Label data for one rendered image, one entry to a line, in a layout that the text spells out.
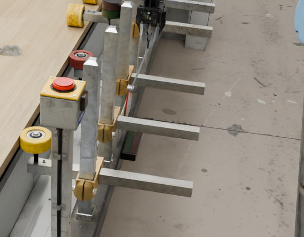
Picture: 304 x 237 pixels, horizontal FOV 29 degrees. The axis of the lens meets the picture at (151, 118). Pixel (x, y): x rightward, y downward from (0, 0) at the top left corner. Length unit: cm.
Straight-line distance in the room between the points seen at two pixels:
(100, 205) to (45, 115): 59
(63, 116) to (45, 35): 104
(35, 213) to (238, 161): 163
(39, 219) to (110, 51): 51
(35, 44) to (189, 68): 214
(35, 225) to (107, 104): 39
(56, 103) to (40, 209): 71
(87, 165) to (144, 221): 122
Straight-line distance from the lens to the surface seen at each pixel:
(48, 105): 108
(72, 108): 107
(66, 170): 117
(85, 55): 196
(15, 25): 219
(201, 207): 279
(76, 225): 156
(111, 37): 157
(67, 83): 108
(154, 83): 194
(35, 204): 176
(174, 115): 345
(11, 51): 196
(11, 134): 155
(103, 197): 166
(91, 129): 141
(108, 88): 164
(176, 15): 439
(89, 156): 146
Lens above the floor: 174
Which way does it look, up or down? 31 degrees down
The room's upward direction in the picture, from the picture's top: 6 degrees clockwise
